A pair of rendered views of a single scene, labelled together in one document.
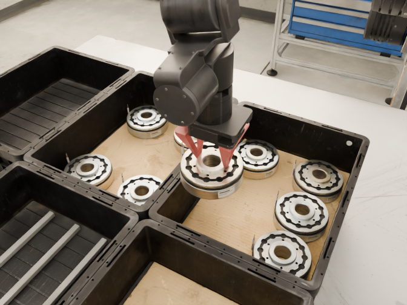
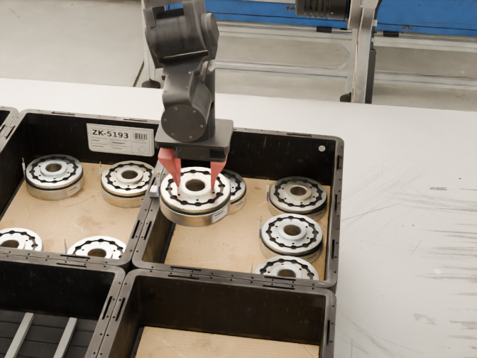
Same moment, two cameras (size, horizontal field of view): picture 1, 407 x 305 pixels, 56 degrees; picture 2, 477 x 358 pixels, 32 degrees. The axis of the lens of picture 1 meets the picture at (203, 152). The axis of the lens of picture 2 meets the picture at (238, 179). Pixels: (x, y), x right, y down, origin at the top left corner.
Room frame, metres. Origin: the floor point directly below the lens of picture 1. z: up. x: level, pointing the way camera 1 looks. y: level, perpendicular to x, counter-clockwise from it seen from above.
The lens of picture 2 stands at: (-0.47, 0.29, 1.74)
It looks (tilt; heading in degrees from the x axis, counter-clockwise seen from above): 36 degrees down; 338
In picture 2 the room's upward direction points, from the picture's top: 2 degrees clockwise
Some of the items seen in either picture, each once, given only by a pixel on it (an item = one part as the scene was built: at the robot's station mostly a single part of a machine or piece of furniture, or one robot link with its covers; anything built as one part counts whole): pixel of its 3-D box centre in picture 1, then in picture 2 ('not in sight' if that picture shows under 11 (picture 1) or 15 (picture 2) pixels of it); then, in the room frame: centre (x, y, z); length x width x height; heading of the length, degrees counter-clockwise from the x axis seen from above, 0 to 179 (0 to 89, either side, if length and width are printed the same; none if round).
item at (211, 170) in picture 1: (211, 161); (195, 186); (0.45, -0.01, 1.02); 0.05 x 0.05 x 0.01
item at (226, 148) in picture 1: (218, 141); (203, 160); (0.45, -0.02, 1.07); 0.07 x 0.07 x 0.09; 63
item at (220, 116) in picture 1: (212, 102); (194, 118); (0.45, -0.01, 1.14); 0.10 x 0.07 x 0.07; 63
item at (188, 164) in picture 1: (211, 163); (195, 189); (0.45, -0.01, 1.01); 0.10 x 0.10 x 0.01
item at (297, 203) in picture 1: (301, 210); (292, 231); (0.48, -0.19, 0.86); 0.05 x 0.05 x 0.01
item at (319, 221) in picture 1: (301, 211); (292, 233); (0.48, -0.19, 0.86); 0.10 x 0.10 x 0.01
